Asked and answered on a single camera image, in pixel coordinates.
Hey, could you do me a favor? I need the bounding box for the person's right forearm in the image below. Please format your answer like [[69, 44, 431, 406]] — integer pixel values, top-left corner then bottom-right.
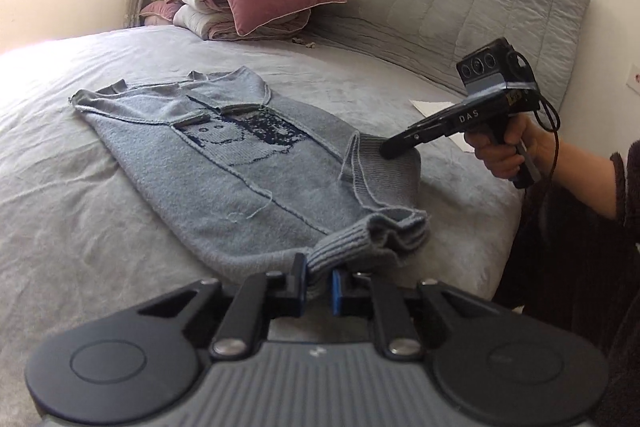
[[554, 141, 617, 220]]

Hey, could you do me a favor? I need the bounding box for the grey folded quilt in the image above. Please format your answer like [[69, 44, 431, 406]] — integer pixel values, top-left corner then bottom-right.
[[139, 0, 311, 41]]

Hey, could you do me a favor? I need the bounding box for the person's right hand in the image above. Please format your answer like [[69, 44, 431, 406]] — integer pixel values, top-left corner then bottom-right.
[[464, 114, 555, 179]]

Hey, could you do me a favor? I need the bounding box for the grey bed sheet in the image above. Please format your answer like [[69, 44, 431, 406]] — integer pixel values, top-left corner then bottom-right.
[[0, 24, 526, 427]]

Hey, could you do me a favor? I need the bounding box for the grey knitted sweater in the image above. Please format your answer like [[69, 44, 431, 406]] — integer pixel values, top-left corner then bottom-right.
[[70, 67, 431, 294]]

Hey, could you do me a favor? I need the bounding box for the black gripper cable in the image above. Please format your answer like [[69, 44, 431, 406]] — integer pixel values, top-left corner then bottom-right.
[[514, 51, 563, 186]]

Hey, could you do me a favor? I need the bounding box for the white paper on bed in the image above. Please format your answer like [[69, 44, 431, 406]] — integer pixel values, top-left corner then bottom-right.
[[410, 100, 473, 153]]

